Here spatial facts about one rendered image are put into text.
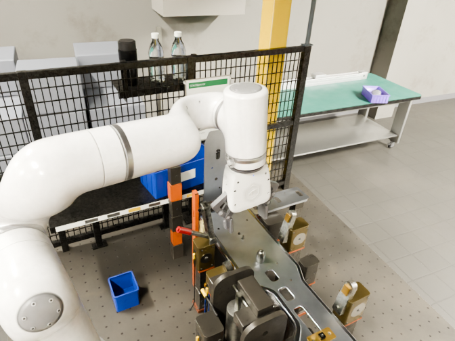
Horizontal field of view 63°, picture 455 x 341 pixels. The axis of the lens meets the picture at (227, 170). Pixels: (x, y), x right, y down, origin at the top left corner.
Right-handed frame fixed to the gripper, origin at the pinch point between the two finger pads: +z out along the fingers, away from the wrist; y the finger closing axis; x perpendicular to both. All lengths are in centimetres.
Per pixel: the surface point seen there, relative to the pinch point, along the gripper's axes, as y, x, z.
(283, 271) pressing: 24, 15, 45
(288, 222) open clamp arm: 36, 28, 37
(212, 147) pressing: 22, 61, 16
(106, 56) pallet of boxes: 20, 237, 20
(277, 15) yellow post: 71, 90, -24
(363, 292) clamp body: 39, -7, 42
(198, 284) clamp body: 0, 36, 58
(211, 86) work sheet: 35, 88, 2
